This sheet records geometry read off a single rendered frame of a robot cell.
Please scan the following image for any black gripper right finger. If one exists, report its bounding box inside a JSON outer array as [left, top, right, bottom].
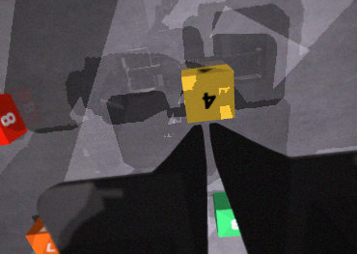
[[209, 123, 357, 254]]

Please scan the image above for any orange block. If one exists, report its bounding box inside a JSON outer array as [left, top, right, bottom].
[[26, 218, 58, 254]]

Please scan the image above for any yellow block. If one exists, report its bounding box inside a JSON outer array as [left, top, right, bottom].
[[181, 64, 235, 123]]

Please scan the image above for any green block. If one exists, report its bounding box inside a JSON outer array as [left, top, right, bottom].
[[212, 192, 240, 237]]

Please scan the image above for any red block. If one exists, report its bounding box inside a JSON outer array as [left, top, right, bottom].
[[0, 94, 27, 145]]

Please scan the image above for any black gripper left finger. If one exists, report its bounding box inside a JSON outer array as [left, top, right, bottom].
[[37, 125, 208, 254]]

